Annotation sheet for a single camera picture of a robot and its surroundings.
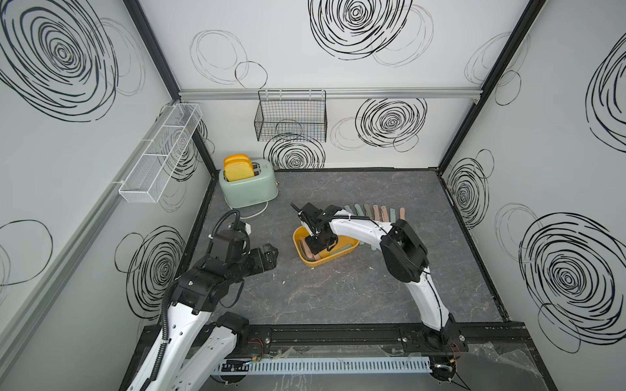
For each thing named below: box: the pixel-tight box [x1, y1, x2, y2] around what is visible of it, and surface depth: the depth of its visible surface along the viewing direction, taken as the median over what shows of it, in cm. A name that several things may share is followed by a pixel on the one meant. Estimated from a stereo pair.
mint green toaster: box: [218, 158, 279, 209], surface depth 102 cm
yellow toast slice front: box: [224, 158, 256, 182], surface depth 96 cm
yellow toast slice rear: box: [223, 153, 252, 166], surface depth 96 cm
